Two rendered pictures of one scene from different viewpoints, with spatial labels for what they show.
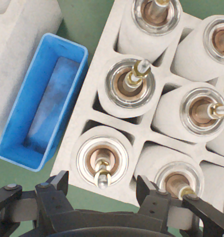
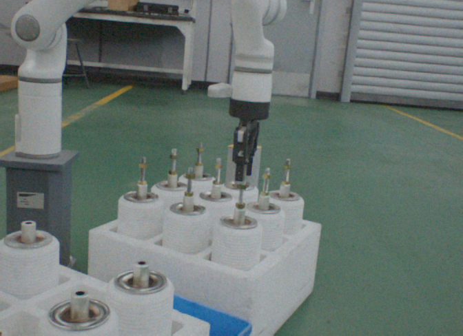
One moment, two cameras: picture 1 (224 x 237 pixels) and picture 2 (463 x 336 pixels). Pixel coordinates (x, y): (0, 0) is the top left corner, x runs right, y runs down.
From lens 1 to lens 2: 1.01 m
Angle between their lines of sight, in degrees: 74
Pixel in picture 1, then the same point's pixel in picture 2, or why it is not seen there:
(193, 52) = (172, 198)
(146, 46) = (160, 209)
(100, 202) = not seen: outside the picture
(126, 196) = (279, 253)
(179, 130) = (224, 204)
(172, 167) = (249, 206)
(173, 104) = (207, 203)
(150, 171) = (251, 214)
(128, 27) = (145, 207)
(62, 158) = (236, 272)
